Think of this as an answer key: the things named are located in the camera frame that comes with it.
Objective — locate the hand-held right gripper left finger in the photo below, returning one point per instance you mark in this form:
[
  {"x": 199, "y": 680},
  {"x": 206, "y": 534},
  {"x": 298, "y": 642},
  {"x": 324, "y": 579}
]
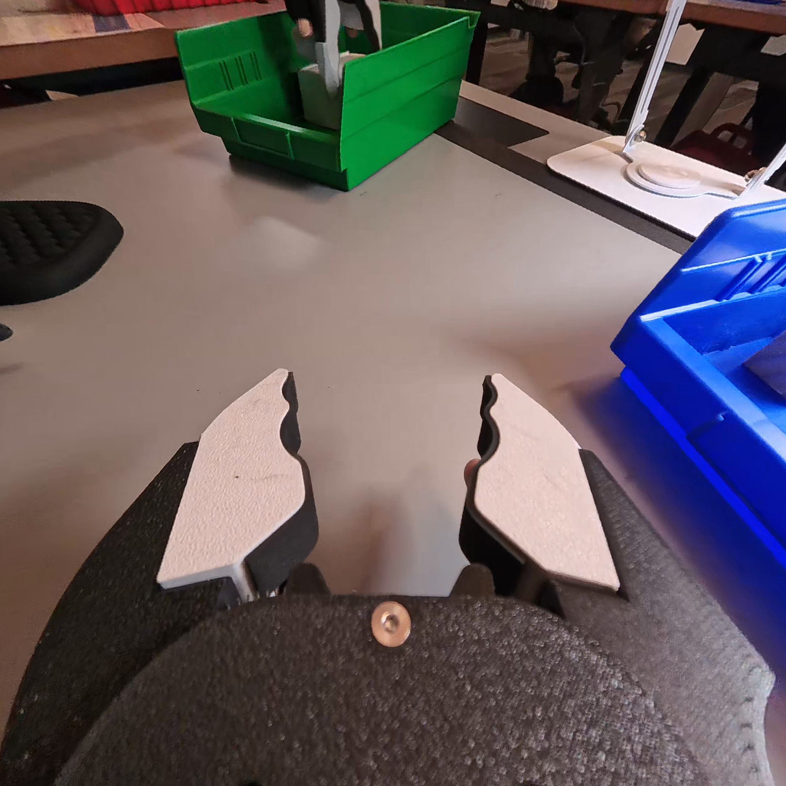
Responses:
[{"x": 239, "y": 491}]

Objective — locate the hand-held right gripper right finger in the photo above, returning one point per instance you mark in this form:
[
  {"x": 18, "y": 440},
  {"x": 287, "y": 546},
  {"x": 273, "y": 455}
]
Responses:
[{"x": 540, "y": 497}]

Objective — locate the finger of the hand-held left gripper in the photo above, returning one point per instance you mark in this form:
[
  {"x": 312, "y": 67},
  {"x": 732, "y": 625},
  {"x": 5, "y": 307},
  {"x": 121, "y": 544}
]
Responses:
[{"x": 327, "y": 61}]

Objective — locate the green plastic bin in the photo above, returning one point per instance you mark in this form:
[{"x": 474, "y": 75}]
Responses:
[{"x": 399, "y": 123}]

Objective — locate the blue plastic bin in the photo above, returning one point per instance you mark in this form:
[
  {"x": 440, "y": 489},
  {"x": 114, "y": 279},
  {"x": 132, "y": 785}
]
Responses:
[{"x": 706, "y": 381}]

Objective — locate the grey desk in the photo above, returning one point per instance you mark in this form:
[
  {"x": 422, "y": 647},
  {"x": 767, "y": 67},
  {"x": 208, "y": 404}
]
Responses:
[{"x": 307, "y": 276}]

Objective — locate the person's left hand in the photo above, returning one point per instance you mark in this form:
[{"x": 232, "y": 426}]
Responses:
[{"x": 303, "y": 26}]

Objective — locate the red plastic bin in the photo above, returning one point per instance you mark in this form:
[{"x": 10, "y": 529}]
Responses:
[{"x": 123, "y": 6}]

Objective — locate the wooden table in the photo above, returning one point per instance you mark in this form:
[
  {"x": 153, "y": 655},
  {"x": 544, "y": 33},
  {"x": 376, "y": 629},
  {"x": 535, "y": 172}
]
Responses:
[
  {"x": 737, "y": 12},
  {"x": 92, "y": 43}
]

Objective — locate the white document stand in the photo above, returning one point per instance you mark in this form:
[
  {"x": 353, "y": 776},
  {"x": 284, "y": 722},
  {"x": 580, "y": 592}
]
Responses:
[{"x": 602, "y": 169}]

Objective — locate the red stool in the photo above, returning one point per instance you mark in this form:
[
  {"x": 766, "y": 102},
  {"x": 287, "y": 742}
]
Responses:
[{"x": 715, "y": 141}]

